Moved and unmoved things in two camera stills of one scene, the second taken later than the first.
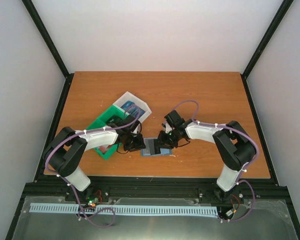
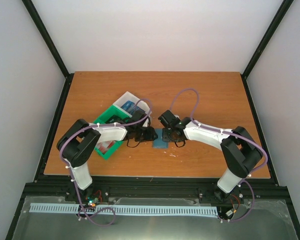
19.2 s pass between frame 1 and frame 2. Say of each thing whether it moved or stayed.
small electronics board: stayed
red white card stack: stayed
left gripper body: moved
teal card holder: moved
